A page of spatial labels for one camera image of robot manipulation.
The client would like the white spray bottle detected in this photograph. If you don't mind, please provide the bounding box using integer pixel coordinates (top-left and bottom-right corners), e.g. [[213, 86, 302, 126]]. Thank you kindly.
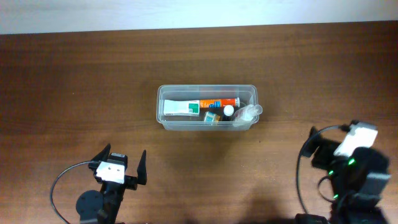
[[232, 104, 263, 127]]

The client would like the white green medicine box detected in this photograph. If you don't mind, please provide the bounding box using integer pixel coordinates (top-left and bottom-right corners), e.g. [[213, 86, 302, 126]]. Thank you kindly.
[[163, 100, 200, 116]]

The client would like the clear plastic container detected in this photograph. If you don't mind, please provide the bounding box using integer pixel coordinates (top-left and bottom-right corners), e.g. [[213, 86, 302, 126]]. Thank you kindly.
[[157, 85, 263, 131]]

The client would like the right black cable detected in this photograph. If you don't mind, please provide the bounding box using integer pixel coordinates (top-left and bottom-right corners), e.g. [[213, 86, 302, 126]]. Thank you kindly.
[[295, 124, 351, 215]]

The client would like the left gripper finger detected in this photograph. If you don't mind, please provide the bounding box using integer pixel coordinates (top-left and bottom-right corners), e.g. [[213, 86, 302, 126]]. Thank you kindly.
[[137, 150, 147, 185], [91, 143, 111, 162]]

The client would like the orange tablet tube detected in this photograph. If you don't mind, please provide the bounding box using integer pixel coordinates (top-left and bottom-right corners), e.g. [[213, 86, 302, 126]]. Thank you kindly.
[[200, 98, 240, 108]]

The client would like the small gold-capped jar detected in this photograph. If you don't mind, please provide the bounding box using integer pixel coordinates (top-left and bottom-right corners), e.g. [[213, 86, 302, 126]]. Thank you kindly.
[[203, 111, 220, 125]]

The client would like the black cable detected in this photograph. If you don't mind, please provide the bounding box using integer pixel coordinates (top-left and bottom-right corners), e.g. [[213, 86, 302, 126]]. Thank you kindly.
[[49, 161, 94, 224], [295, 124, 351, 215]]

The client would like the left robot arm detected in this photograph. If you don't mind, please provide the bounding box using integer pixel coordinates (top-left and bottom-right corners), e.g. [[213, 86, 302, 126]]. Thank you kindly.
[[76, 144, 147, 224]]

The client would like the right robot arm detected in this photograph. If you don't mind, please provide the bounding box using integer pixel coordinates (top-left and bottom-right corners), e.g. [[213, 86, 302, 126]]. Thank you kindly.
[[294, 121, 391, 224]]

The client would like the left black cable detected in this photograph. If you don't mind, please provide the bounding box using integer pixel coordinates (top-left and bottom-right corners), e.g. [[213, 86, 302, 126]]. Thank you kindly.
[[49, 161, 94, 224]]

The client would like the dark bottle white cap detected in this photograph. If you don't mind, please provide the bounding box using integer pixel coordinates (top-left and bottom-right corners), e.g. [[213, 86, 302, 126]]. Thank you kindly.
[[221, 105, 234, 121]]

